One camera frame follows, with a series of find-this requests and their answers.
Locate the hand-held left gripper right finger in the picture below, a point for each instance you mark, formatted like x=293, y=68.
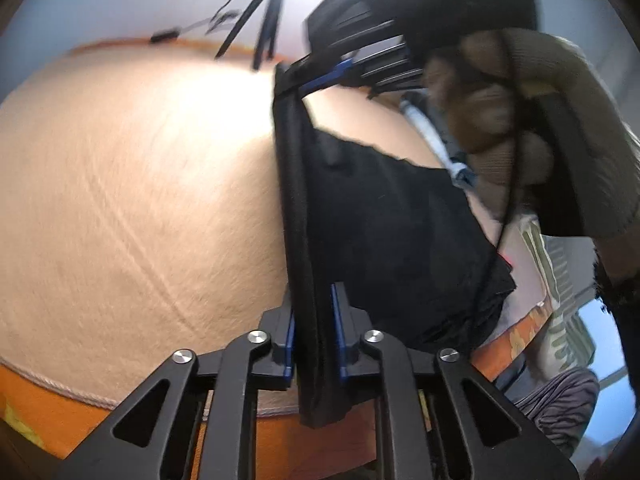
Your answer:
x=395, y=390

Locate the grey ribbed garment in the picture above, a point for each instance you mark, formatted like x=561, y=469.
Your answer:
x=560, y=410

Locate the person's right forearm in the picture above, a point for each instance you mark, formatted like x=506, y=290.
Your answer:
x=622, y=285

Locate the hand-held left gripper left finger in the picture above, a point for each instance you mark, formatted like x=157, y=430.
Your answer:
x=235, y=390

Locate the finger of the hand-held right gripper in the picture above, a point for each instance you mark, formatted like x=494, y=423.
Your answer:
x=325, y=76
x=395, y=82

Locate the small black tripod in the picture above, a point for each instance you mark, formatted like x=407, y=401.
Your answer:
x=270, y=15

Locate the black pants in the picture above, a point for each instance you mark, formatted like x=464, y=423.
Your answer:
x=400, y=240

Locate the green striped pillow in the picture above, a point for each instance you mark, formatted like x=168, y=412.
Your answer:
x=555, y=280

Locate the person's right hand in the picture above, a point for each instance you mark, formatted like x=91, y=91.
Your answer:
x=480, y=110

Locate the bed with beige sheet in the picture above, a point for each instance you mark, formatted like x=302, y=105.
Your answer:
x=60, y=410

